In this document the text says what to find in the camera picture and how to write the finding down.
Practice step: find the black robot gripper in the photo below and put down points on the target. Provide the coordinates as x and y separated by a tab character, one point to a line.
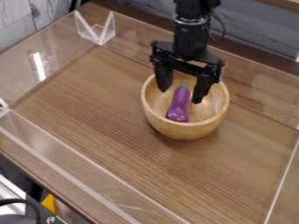
187	55

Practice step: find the clear acrylic corner bracket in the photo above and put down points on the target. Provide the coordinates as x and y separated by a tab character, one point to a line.
99	34

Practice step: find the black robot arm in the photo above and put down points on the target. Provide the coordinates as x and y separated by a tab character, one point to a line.
194	9

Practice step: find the brown wooden bowl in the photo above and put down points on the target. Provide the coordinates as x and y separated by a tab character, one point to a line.
206	114

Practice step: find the purple toy eggplant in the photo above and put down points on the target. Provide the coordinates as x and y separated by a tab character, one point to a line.
177	111

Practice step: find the yellow black device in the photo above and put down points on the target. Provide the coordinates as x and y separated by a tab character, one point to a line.
43	210

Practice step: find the clear acrylic table barrier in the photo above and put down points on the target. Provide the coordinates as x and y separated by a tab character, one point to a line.
73	130

